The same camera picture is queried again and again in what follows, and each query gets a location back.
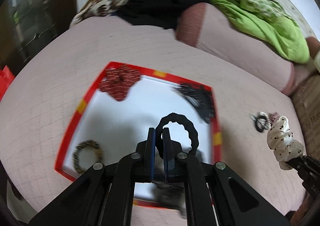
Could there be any black wavy hair tie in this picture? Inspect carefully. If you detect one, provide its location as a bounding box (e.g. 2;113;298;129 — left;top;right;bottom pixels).
155;112;200;158

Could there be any white cherry print scrunchie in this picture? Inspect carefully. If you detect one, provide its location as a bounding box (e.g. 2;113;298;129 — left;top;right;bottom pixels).
267;115;304;170

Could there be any black claw hair clip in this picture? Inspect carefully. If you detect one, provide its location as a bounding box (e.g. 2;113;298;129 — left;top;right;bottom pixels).
175;83;215;124

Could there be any red plaid scrunchie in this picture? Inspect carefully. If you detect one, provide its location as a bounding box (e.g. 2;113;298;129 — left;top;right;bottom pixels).
268;112;280;124

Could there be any dark red polka dot scrunchie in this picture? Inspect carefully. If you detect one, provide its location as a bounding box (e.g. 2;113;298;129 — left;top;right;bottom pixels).
99;64;142;102

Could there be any red box with white lining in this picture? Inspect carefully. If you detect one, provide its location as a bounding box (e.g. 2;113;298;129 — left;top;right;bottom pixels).
54;61;223;211

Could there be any pink quilted bed cover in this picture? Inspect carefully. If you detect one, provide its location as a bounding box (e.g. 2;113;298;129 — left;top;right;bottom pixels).
1;17;305;214

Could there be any pink quilted pillow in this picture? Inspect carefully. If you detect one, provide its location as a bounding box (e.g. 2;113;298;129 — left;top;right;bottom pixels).
175;2;320;96

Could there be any black cloth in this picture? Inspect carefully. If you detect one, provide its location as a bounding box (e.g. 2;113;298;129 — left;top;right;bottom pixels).
114;0;209;30

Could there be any red bag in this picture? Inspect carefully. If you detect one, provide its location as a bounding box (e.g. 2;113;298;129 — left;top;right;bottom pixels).
0;65;15;101

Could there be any green cloth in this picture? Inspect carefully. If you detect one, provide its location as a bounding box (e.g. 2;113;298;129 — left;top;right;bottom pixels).
210;0;310;64

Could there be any wooden glass door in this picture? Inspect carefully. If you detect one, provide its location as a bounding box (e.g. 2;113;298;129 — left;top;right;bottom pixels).
1;0;76;75

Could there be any pearl bracelet with green bead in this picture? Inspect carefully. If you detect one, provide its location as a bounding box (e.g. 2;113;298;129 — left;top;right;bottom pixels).
254;111;273;131

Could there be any leopard print hair tie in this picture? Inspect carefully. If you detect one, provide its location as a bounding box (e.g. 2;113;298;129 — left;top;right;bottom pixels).
71;140;104;176

